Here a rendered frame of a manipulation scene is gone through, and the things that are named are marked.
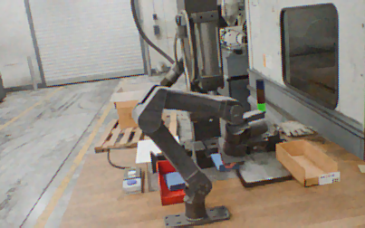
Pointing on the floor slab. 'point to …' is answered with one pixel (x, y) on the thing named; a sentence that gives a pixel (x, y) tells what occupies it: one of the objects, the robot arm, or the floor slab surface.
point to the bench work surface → (231, 196)
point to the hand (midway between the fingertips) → (228, 166)
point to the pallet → (129, 134)
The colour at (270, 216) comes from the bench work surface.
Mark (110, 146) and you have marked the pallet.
